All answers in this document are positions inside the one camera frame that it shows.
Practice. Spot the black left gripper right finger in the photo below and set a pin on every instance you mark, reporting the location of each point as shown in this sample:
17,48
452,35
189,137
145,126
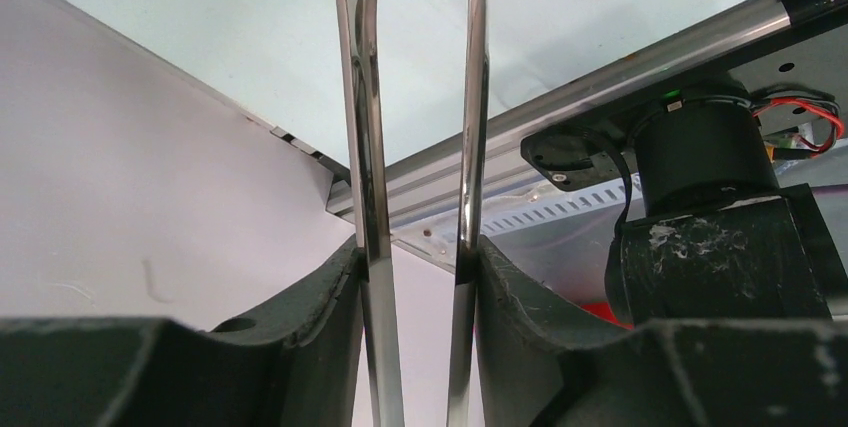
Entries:
544,361

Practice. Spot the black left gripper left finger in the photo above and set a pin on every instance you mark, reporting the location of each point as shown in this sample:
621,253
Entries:
290,361

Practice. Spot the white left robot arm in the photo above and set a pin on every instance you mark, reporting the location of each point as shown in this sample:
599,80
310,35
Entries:
741,261

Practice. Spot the red rectangular tray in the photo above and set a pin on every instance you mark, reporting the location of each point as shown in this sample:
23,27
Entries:
603,311

